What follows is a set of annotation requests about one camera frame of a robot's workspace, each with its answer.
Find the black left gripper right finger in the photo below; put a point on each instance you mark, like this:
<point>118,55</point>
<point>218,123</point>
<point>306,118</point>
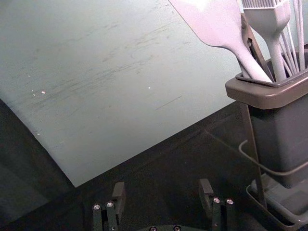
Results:
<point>206,195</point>

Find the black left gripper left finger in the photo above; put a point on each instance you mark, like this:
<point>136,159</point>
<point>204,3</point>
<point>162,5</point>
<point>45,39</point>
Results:
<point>118,195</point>

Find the black table cloth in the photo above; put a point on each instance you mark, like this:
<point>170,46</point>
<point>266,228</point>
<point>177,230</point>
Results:
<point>168,168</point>

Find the grey drip tray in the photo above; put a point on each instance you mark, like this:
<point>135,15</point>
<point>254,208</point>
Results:
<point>276,208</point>

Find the grey three-slot utensil holder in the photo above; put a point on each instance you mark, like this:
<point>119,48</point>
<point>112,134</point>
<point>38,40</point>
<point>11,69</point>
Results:
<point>276,132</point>

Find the black curtain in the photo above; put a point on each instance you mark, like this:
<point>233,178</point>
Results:
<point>19,144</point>

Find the grey silicone spatula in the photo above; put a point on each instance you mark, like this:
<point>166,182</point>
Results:
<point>211,21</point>

